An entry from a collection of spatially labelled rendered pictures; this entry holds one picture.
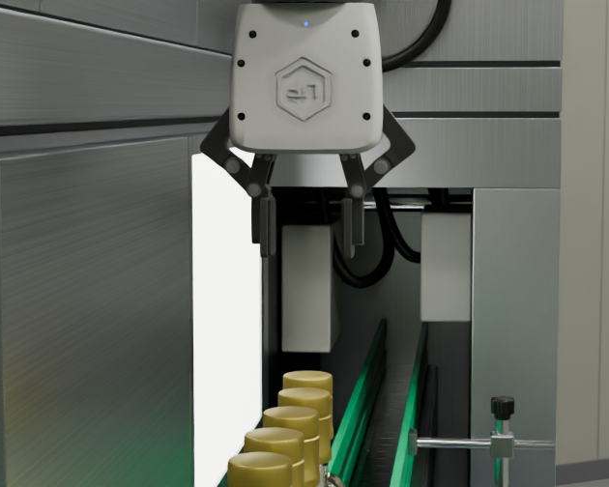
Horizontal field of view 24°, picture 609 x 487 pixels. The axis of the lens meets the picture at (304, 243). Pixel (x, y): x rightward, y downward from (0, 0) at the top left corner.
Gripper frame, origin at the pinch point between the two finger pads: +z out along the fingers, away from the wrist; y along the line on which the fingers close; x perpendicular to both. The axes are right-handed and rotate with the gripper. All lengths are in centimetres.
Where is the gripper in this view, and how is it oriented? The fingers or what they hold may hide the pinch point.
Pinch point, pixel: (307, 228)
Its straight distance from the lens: 95.3
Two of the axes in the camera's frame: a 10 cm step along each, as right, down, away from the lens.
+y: 9.9, 0.1, -1.0
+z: 0.0, 10.0, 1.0
